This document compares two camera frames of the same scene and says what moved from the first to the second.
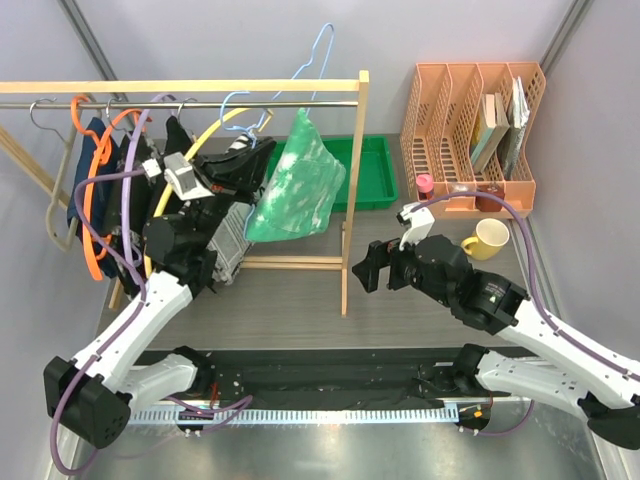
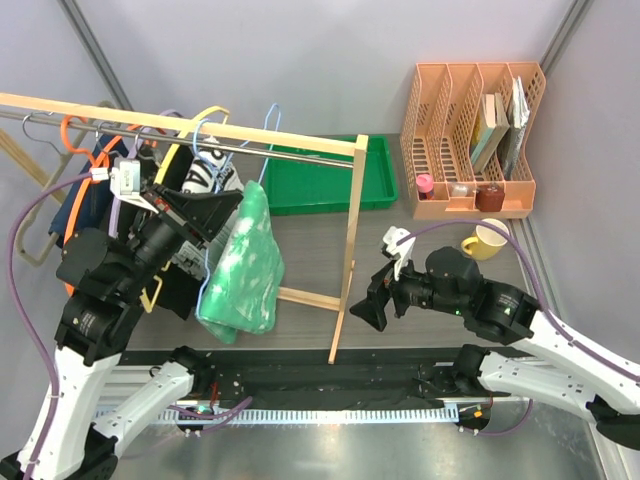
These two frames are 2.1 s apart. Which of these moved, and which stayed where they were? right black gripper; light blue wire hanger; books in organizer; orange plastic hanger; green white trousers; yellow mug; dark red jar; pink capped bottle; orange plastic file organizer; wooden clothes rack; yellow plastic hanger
Moved: light blue wire hanger; yellow plastic hanger; right black gripper; wooden clothes rack; orange plastic hanger; green white trousers
Stayed: pink capped bottle; orange plastic file organizer; yellow mug; dark red jar; books in organizer
